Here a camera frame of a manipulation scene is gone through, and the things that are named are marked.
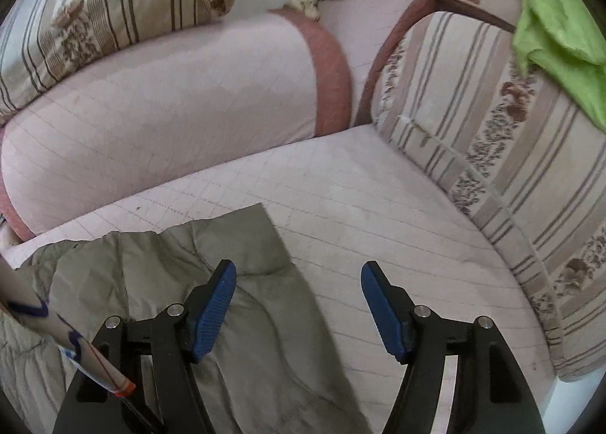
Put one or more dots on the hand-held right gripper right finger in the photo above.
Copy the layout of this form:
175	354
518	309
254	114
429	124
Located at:
382	313

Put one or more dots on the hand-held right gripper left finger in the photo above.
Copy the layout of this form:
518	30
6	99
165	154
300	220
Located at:
215	308

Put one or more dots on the grey-green padded hooded jacket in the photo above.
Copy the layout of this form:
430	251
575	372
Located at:
284	344

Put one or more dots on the pink quilted sofa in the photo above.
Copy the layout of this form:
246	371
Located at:
341	225

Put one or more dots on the pink bolster cushion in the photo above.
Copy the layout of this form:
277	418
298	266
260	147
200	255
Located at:
165	130

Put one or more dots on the striped floral armrest cushion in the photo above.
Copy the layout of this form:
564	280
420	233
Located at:
511	154

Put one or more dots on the small beige fuzzy scrap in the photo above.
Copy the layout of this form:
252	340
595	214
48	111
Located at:
304	7

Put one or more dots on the striped floral back cushion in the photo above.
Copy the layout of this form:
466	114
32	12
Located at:
109	3

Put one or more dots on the green cloth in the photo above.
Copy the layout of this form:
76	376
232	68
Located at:
563	36

